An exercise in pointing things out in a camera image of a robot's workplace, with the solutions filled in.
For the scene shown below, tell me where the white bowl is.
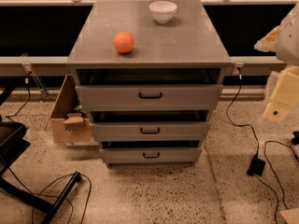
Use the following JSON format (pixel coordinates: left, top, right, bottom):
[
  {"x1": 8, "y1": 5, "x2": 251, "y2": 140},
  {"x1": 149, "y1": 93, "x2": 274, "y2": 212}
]
[{"x1": 149, "y1": 1, "x2": 178, "y2": 24}]

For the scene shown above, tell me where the grey bottom drawer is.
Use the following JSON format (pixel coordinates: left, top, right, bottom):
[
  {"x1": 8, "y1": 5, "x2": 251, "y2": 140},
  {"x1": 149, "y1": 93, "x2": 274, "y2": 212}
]
[{"x1": 99, "y1": 147, "x2": 202, "y2": 164}]

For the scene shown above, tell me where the black cable left wall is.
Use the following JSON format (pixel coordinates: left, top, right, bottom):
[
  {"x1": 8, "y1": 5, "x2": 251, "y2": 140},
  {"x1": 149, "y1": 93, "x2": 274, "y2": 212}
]
[{"x1": 5, "y1": 71, "x2": 33, "y2": 120}]

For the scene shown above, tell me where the black cable right floor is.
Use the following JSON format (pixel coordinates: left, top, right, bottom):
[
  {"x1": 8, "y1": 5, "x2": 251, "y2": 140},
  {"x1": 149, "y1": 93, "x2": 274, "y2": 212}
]
[{"x1": 225, "y1": 75, "x2": 299, "y2": 224}]

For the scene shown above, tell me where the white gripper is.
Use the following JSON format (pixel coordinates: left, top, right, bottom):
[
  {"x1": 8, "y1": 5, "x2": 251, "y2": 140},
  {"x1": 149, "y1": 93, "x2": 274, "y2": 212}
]
[{"x1": 254, "y1": 26, "x2": 299, "y2": 122}]

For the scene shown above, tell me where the black chair base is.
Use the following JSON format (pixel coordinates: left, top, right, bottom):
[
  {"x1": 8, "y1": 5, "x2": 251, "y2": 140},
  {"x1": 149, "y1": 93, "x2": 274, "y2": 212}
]
[{"x1": 0, "y1": 91, "x2": 96, "y2": 224}]

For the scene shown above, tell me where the grey drawer cabinet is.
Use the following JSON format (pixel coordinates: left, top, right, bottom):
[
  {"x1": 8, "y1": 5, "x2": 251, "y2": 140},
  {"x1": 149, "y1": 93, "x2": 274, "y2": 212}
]
[{"x1": 65, "y1": 0, "x2": 234, "y2": 168}]

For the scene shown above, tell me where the grey drawer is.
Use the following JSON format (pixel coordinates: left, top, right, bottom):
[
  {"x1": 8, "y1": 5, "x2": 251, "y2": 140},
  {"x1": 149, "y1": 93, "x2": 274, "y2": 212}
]
[
  {"x1": 76, "y1": 85, "x2": 222, "y2": 111},
  {"x1": 99, "y1": 147, "x2": 202, "y2": 164},
  {"x1": 90, "y1": 122, "x2": 209, "y2": 142}
]

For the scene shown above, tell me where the black power adapter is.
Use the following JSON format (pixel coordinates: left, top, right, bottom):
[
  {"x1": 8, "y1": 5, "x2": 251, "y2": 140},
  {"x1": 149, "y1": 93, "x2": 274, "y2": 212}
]
[{"x1": 247, "y1": 157, "x2": 265, "y2": 176}]

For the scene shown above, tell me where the wooden board corner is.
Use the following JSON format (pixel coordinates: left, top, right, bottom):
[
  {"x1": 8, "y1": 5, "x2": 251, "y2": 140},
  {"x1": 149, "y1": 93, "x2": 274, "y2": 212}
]
[{"x1": 280, "y1": 208, "x2": 299, "y2": 224}]

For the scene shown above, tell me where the black cable left floor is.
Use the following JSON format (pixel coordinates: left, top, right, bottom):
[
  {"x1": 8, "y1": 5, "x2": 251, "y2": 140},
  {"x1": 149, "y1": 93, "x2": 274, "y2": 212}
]
[{"x1": 6, "y1": 166, "x2": 93, "y2": 224}]

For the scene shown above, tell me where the grey top drawer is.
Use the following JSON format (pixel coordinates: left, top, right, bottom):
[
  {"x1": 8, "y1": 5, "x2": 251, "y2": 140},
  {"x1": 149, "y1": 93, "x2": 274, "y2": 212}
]
[{"x1": 76, "y1": 85, "x2": 222, "y2": 111}]

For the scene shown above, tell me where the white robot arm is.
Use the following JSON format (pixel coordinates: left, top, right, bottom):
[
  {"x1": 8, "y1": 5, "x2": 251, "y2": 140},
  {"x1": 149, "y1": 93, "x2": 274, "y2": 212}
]
[{"x1": 254, "y1": 3, "x2": 299, "y2": 122}]

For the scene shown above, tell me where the orange fruit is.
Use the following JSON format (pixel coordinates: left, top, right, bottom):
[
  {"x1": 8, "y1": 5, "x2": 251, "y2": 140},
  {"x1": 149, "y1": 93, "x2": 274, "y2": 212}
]
[{"x1": 113, "y1": 32, "x2": 135, "y2": 54}]

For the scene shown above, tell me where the black cable floor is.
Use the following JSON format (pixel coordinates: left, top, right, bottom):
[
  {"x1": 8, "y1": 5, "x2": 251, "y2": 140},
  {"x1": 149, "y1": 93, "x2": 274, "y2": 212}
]
[
  {"x1": 225, "y1": 75, "x2": 299, "y2": 224},
  {"x1": 6, "y1": 166, "x2": 93, "y2": 224}
]

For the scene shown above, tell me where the brown cardboard box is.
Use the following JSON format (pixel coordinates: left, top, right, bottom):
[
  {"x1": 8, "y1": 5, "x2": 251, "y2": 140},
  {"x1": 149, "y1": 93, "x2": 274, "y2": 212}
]
[{"x1": 50, "y1": 75, "x2": 93, "y2": 145}]

